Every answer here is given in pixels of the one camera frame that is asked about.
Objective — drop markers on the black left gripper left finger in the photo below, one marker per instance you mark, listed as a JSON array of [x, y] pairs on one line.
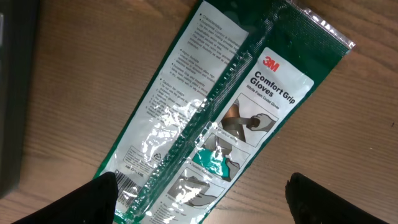
[[92, 203]]

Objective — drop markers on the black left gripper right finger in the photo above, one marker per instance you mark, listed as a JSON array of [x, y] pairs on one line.
[[311, 203]]

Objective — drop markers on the green white wipes pack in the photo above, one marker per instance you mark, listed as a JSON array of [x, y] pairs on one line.
[[233, 75]]

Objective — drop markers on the grey plastic mesh basket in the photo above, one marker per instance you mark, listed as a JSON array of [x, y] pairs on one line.
[[18, 31]]

